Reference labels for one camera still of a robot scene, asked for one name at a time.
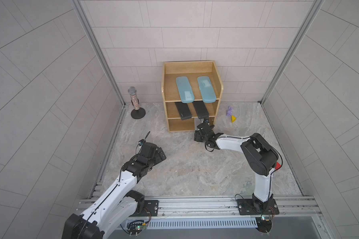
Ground metal corner profile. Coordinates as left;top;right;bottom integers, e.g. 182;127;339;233
259;0;325;106
71;0;127;107

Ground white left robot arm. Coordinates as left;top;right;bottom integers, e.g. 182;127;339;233
62;142;166;239

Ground wooden three-tier shelf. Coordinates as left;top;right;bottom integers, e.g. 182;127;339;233
161;60;223;132

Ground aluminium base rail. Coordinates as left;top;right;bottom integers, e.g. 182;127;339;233
118;195;322;230

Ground black pencil case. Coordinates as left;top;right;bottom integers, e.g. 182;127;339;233
175;102;192;120
192;101;209;120

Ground teal pencil case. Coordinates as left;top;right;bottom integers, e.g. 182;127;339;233
197;76;216;103
176;76;195;104

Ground circuit board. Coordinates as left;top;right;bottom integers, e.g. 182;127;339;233
127;220;148;237
255;214;274;234

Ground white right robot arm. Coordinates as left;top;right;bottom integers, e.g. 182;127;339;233
194;122;282;220

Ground right circuit board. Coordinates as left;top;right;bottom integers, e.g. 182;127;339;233
255;214;274;234

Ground left circuit board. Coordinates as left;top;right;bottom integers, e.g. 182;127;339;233
127;220;148;237

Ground metal corner profile left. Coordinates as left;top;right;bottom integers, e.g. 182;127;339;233
71;0;127;107

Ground purple bunny figurine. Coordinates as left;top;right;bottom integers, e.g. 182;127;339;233
226;106;233;117

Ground toy microphone on stand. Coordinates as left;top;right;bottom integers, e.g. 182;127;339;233
128;87;146;120

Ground metal corner profile right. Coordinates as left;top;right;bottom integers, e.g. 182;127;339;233
259;0;325;106

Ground red block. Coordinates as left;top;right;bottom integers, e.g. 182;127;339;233
275;162;282;170

